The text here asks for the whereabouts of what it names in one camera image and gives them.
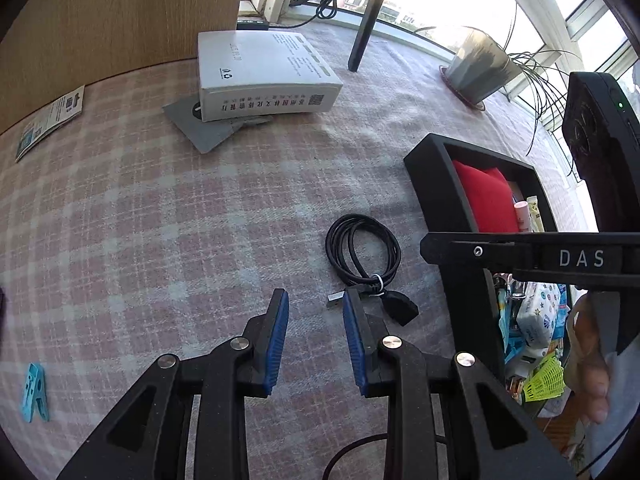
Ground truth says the white patterned tissue packet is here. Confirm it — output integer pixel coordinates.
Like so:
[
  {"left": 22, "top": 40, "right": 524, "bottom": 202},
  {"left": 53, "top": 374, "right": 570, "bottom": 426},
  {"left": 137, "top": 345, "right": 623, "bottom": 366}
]
[{"left": 516, "top": 282, "right": 561, "bottom": 349}]

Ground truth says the black tripod stand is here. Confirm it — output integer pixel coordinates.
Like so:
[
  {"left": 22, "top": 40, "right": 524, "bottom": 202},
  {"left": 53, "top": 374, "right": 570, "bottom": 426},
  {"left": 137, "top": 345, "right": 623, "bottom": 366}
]
[{"left": 288, "top": 0, "right": 409, "bottom": 73}]

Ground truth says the grey foil sachet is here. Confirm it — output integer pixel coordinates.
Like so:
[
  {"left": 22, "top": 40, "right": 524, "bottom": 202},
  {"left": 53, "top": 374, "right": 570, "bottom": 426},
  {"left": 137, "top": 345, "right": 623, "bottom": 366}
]
[{"left": 163, "top": 94, "right": 273, "bottom": 154}]

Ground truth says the black inline cable controller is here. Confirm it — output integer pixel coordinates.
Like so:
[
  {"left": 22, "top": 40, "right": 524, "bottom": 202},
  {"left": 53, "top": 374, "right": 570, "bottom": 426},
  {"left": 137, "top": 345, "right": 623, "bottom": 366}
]
[{"left": 236, "top": 16, "right": 269, "bottom": 30}]

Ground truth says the black storage tray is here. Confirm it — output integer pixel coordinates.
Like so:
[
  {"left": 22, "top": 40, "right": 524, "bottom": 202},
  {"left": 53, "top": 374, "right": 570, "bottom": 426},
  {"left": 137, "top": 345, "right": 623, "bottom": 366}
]
[{"left": 404, "top": 133, "right": 558, "bottom": 380}]

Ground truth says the green mesh item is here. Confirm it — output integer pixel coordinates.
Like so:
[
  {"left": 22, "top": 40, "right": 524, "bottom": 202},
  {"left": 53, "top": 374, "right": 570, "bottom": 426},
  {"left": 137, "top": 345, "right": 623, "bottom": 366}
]
[{"left": 523, "top": 353, "right": 565, "bottom": 402}]

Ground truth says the stack of paper leaflets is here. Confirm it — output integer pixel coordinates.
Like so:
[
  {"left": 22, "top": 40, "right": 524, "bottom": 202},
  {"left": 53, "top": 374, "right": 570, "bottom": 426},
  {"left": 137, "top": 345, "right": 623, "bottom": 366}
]
[{"left": 15, "top": 86, "right": 85, "bottom": 162}]

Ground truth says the grey potted plant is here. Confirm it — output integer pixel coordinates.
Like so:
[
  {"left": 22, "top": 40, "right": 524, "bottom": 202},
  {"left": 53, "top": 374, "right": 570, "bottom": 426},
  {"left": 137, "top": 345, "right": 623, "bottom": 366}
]
[{"left": 446, "top": 3, "right": 582, "bottom": 178}]

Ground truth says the red cushion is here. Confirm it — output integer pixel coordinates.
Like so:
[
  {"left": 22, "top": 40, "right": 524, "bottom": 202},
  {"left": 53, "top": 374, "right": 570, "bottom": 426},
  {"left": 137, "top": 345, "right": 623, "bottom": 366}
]
[{"left": 452, "top": 160, "right": 518, "bottom": 233}]

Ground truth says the blue plastic clothespin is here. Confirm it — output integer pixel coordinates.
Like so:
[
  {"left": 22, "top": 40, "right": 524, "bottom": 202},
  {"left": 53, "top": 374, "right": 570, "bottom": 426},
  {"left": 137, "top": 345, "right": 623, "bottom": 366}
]
[{"left": 21, "top": 363, "right": 50, "bottom": 424}]

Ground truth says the person's right hand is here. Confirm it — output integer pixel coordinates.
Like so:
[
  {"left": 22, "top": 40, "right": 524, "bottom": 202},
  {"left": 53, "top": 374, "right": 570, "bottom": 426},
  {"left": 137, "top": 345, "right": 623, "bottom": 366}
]
[{"left": 564, "top": 294, "right": 610, "bottom": 425}]

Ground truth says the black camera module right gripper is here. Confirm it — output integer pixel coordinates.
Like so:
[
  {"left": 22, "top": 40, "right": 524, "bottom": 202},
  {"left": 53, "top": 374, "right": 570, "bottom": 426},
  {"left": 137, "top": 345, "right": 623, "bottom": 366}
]
[{"left": 561, "top": 71, "right": 640, "bottom": 356}]

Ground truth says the white cardboard box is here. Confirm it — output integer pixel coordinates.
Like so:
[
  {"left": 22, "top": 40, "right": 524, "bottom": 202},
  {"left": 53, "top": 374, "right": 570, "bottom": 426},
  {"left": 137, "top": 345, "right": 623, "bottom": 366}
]
[{"left": 198, "top": 30, "right": 343, "bottom": 122}]

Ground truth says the black usb cable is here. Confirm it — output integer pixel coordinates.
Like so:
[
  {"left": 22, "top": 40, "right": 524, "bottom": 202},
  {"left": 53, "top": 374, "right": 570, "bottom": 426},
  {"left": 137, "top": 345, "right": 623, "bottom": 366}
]
[{"left": 324, "top": 212, "right": 420, "bottom": 328}]

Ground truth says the red plant saucer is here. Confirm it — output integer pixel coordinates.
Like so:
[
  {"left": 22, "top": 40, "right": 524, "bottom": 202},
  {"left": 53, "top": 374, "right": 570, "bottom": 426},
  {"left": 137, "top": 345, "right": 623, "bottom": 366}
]
[{"left": 438, "top": 65, "right": 486, "bottom": 112}]

